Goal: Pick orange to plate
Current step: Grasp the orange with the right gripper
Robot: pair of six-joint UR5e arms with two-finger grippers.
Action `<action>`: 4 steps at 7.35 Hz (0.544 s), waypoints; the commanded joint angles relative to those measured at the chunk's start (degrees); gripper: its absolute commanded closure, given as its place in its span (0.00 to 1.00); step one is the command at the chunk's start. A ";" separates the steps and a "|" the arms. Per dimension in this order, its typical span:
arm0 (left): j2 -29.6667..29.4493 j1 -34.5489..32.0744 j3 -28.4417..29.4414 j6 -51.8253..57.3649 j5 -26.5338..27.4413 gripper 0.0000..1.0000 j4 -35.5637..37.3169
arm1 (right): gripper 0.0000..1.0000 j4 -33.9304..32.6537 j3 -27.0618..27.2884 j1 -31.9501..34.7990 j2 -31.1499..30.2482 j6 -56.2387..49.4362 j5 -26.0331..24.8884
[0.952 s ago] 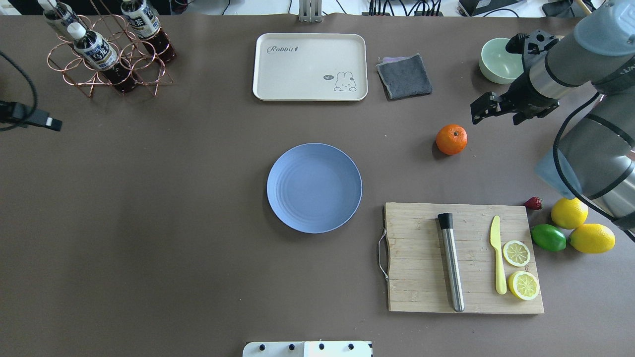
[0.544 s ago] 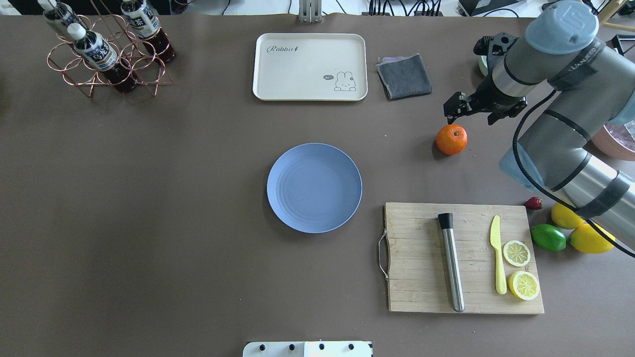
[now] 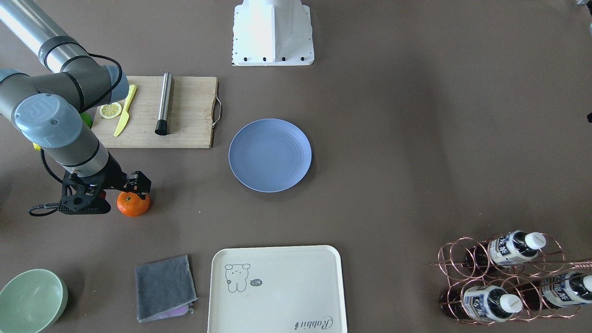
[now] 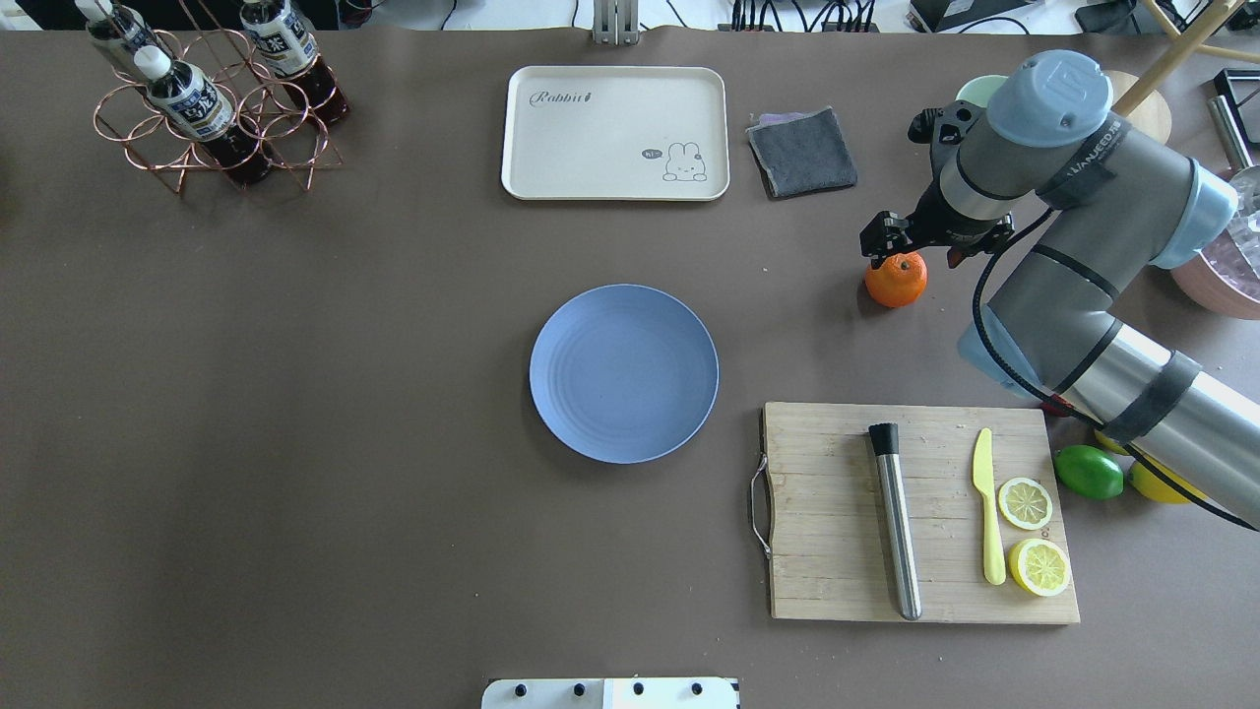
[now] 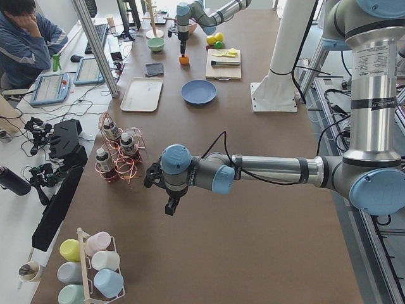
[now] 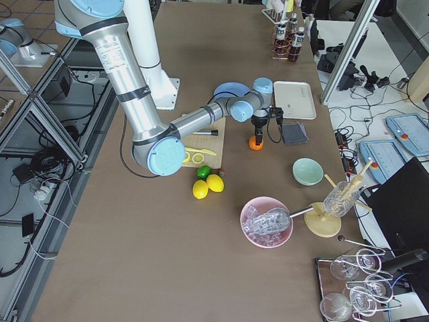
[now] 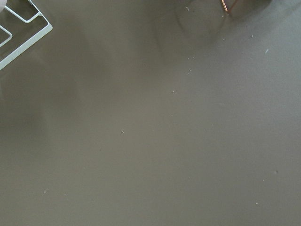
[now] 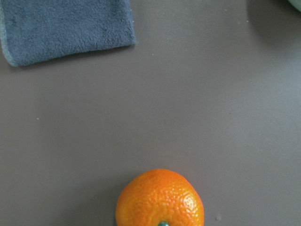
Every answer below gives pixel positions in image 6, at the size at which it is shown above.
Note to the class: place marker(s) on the teach pendant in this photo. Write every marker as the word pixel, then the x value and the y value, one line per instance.
pixel 387 158
pixel 411 131

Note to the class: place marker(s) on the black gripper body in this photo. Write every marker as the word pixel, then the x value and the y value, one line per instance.
pixel 259 121

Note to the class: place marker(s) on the teach pendant near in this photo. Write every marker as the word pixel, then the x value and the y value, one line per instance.
pixel 387 158

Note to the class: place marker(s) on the mint green bowl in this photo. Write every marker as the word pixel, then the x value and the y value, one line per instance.
pixel 307 171

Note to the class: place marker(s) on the copper wire bottle rack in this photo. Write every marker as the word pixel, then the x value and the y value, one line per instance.
pixel 289 40

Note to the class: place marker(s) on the orange fruit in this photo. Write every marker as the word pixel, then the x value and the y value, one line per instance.
pixel 253 145

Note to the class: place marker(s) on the teach pendant far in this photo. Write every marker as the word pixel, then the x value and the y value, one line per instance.
pixel 411 131

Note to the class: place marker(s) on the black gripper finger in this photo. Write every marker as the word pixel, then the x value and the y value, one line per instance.
pixel 258 138

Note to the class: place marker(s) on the wooden cutting board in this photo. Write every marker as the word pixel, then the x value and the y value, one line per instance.
pixel 209 147

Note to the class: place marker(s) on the clear glass on stand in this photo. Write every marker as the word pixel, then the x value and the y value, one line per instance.
pixel 341 199

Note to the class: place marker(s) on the dark sauce bottle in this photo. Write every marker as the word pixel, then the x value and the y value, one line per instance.
pixel 280 43
pixel 293 24
pixel 296 45

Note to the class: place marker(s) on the yellow lemon left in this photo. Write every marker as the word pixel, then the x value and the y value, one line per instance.
pixel 200 189

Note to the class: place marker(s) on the blue plate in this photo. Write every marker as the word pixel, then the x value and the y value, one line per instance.
pixel 231 89

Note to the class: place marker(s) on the cream plastic tray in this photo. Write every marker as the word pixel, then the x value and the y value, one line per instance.
pixel 295 99

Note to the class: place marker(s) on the metal ice scoop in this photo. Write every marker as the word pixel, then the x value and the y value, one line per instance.
pixel 279 219

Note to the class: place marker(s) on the dark sauce bottle front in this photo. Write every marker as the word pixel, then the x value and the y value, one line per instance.
pixel 296 45

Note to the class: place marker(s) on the green lime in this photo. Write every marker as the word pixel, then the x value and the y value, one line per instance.
pixel 203 172

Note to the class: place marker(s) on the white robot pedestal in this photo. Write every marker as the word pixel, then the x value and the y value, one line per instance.
pixel 164 90

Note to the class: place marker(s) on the grey folded cloth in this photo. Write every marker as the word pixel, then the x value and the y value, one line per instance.
pixel 294 133

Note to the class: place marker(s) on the wooden glass holder stand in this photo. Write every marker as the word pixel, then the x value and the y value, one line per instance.
pixel 322 223

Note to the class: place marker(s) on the dark sauce bottle back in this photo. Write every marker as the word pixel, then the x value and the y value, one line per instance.
pixel 293 24

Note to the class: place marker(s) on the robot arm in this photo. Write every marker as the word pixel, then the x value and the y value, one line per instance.
pixel 119 31

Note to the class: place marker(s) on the yellow lemon right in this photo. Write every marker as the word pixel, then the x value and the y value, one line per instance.
pixel 215 183

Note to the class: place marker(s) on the lemon slice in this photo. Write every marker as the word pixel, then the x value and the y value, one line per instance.
pixel 197 158

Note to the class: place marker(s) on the pink bowl with ice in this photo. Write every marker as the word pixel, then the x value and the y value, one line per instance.
pixel 253 223

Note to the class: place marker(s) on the wine glass rack tray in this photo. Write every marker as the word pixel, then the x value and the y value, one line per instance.
pixel 354 287

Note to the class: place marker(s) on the yellow lemon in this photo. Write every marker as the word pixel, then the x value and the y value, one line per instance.
pixel 215 183
pixel 200 189

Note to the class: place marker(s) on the dark sauce bottle middle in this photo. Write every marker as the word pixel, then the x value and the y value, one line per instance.
pixel 280 43

